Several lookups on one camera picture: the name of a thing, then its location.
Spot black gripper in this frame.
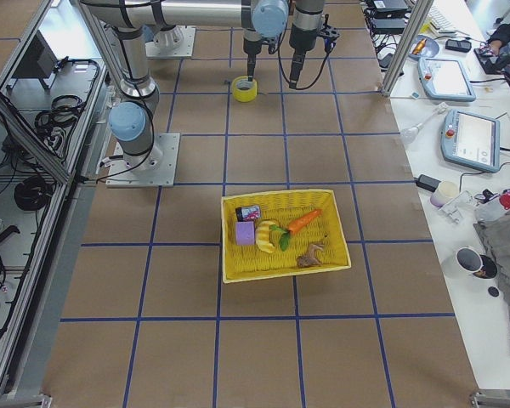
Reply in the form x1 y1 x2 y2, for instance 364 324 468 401
243 37 278 82
289 25 339 89

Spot yellow tape roll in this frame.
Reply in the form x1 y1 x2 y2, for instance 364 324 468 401
231 76 258 103

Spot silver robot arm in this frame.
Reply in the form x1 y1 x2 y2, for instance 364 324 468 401
139 1 339 89
80 1 289 173

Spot brass cylinder tool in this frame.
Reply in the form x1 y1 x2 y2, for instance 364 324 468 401
411 38 427 55

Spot blue plate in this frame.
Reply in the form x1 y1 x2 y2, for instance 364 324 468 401
408 35 440 60

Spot upper teach pendant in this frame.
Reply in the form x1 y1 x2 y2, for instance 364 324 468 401
417 57 476 102

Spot teach pendant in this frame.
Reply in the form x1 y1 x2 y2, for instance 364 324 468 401
440 110 501 173
417 57 476 102

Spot small dark bottle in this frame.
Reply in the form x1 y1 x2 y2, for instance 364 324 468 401
235 205 261 222

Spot toy carrot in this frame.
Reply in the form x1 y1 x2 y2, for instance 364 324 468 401
287 209 322 235

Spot purple foam block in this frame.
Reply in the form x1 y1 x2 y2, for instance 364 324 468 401
235 221 255 246

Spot toy bread croissant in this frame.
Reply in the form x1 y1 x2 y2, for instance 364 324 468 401
255 219 278 254

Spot yellow plastic basket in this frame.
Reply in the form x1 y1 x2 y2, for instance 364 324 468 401
221 189 351 283

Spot black power adapter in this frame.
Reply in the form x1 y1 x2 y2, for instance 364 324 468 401
415 174 441 193

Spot lower teach pendant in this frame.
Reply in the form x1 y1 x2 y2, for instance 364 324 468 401
440 110 501 173

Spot white paper cup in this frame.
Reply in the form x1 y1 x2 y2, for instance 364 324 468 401
430 181 459 207

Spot brown toy animal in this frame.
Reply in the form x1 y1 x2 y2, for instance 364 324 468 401
297 241 325 268

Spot white mug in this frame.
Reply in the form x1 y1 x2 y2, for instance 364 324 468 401
452 246 484 276

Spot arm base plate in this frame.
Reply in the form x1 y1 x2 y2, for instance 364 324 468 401
143 25 196 60
105 133 180 188

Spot aluminium frame post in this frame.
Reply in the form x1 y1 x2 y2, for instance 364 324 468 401
381 0 434 97

